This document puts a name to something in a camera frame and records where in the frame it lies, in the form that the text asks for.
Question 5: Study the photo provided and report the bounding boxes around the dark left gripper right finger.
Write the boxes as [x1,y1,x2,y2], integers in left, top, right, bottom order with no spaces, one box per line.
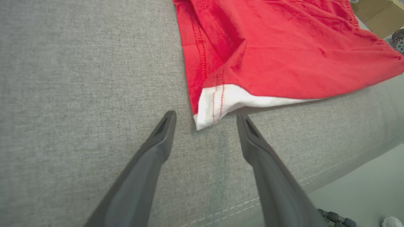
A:
[237,113,329,227]

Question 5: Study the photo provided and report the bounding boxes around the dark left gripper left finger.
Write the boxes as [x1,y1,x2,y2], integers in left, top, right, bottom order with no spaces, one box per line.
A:
[84,110,177,227]

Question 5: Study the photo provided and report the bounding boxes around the red shorts with white trim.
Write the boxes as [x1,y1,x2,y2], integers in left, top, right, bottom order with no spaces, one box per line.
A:
[172,0,404,131]

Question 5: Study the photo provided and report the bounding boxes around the white rounded floor object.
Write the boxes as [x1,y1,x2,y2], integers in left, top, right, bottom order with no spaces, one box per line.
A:
[382,216,404,227]

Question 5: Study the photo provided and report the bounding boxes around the dark speckled floor object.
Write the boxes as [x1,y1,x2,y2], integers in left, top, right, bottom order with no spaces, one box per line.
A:
[391,28,404,55]

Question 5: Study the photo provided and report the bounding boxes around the brown cardboard box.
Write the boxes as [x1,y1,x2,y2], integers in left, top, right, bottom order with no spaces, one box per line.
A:
[350,0,404,40]

